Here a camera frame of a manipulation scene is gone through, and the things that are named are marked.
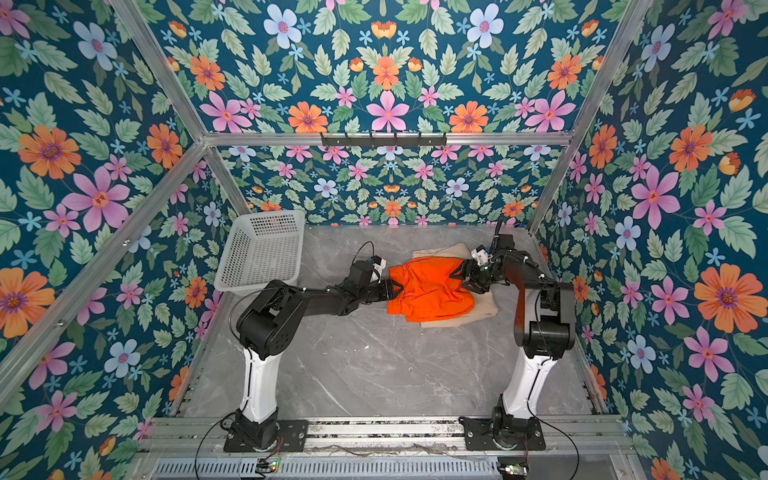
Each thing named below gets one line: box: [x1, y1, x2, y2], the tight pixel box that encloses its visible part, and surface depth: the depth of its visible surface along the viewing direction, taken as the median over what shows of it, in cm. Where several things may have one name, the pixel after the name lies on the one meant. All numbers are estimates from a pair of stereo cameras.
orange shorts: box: [387, 256, 475, 322], surface depth 95 cm
